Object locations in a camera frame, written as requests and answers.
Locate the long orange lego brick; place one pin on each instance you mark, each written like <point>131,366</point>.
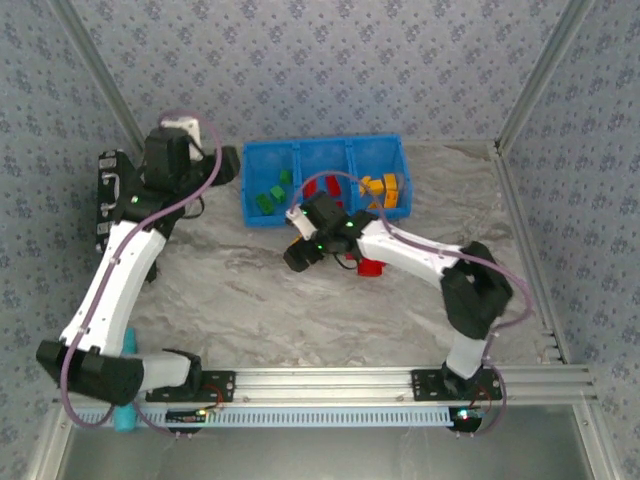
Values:
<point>372,186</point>

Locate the small orange lego brick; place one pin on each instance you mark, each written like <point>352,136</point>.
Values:
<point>374,205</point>

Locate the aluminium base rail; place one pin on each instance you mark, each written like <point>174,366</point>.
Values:
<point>325,382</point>

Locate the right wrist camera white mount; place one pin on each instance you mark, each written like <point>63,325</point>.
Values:
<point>300,222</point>

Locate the long green lego brick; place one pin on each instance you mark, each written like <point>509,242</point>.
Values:
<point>262,203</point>

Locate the teal foam cylinder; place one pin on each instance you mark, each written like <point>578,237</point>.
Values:
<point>125,420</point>

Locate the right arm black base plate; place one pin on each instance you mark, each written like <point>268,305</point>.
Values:
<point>425,385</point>

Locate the small green lego brick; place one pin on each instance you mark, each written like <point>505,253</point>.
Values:
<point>285,176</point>

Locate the blue three-compartment plastic bin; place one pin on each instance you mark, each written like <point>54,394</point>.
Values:
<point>320,155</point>

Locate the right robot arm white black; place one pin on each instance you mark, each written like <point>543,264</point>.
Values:
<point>410,250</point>

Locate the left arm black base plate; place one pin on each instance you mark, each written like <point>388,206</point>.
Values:
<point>220,385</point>

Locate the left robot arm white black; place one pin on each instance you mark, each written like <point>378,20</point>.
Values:
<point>115,285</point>

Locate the aluminium frame post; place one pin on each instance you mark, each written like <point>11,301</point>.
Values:
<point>542,70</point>
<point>100,70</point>

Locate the grey metal panel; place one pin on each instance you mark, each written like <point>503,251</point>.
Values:
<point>325,455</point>

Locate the long red lego brick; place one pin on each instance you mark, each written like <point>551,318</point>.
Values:
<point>334,185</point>
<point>310,189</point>

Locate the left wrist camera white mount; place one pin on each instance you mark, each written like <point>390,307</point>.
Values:
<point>182,125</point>

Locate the aluminium side rail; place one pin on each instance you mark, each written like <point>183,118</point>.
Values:
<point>522,225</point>

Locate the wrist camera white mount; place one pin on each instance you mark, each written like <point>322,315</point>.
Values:
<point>300,222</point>
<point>182,125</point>

